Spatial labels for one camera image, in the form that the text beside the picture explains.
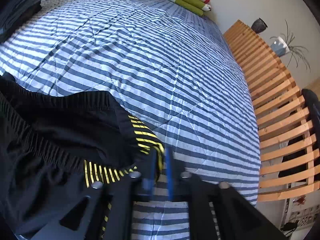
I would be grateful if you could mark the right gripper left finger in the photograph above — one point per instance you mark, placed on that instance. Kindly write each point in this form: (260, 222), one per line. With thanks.
(104, 211)

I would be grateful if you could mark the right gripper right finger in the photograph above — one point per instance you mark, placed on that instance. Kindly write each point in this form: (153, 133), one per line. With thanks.
(216, 211)

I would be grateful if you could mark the black shorts with yellow stripes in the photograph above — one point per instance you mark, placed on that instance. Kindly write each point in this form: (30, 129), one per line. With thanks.
(53, 148)

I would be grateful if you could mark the blue white striped quilt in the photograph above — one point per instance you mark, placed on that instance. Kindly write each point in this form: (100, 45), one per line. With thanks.
(164, 65)

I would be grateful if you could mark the potted spider plant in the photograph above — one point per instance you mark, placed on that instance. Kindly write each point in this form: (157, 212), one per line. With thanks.
(282, 45)

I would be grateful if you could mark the dark ceramic vase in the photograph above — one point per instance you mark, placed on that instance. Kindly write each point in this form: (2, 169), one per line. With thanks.
(258, 26)

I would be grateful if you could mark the stack of folded clothes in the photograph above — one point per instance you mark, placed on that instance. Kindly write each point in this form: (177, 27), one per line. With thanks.
(16, 14)

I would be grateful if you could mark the wooden slatted bed rail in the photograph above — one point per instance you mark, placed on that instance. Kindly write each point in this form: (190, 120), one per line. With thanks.
(289, 150)

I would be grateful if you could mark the black item behind rail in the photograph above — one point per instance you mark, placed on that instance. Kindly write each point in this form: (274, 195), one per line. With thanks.
(312, 103)

